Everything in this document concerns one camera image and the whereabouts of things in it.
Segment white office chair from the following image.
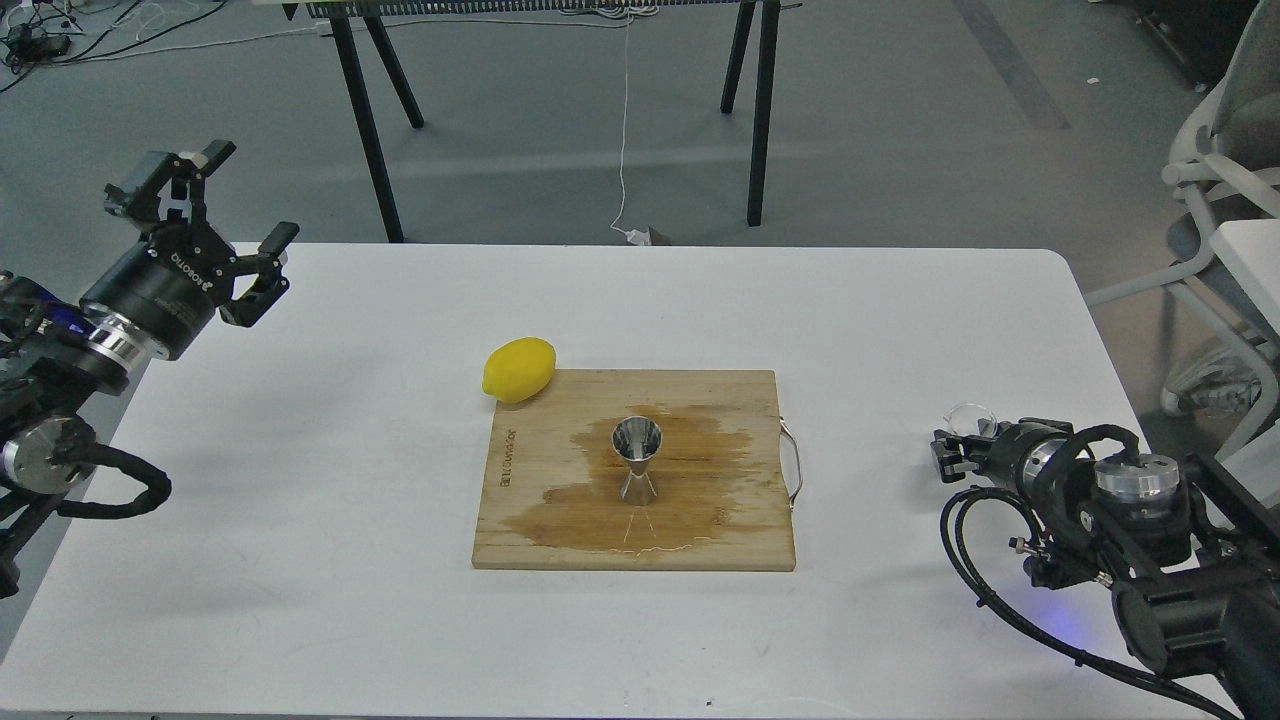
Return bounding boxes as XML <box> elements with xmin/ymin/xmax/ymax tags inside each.
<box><xmin>1085</xmin><ymin>1</ymin><xmax>1277</xmax><ymax>459</ymax></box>

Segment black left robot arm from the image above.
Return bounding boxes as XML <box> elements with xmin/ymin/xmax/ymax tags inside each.
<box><xmin>1</xmin><ymin>138</ymin><xmax>300</xmax><ymax>597</ymax></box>

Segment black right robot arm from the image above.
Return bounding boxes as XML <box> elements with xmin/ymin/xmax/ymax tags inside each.
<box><xmin>931</xmin><ymin>418</ymin><xmax>1279</xmax><ymax>719</ymax></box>

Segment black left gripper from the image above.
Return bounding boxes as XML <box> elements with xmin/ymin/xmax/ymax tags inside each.
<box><xmin>79</xmin><ymin>140</ymin><xmax>300</xmax><ymax>360</ymax></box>

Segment white hanging cable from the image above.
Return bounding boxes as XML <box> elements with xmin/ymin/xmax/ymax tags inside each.
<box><xmin>561</xmin><ymin>0</ymin><xmax>653</xmax><ymax>247</ymax></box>

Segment wooden cutting board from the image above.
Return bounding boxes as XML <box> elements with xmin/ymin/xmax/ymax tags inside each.
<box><xmin>471</xmin><ymin>369</ymin><xmax>797</xmax><ymax>571</ymax></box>

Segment black-legged background table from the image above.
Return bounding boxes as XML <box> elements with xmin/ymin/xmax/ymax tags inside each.
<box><xmin>255</xmin><ymin>0</ymin><xmax>804</xmax><ymax>243</ymax></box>

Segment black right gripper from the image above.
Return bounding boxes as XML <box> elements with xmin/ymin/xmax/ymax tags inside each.
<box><xmin>931</xmin><ymin>420</ymin><xmax>1075</xmax><ymax>496</ymax></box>

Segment steel jigger measuring cup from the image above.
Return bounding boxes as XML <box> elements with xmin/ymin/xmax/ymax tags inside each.
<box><xmin>611</xmin><ymin>416</ymin><xmax>664</xmax><ymax>507</ymax></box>

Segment yellow lemon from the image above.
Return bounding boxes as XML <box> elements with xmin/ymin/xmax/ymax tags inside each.
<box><xmin>481</xmin><ymin>337</ymin><xmax>557</xmax><ymax>404</ymax></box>

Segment small clear glass cup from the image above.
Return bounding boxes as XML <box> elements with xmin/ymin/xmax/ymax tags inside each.
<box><xmin>943</xmin><ymin>402</ymin><xmax>998</xmax><ymax>438</ymax></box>

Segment black cables on floor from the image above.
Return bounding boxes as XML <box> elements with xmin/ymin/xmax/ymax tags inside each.
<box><xmin>0</xmin><ymin>0</ymin><xmax>230</xmax><ymax>91</ymax></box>

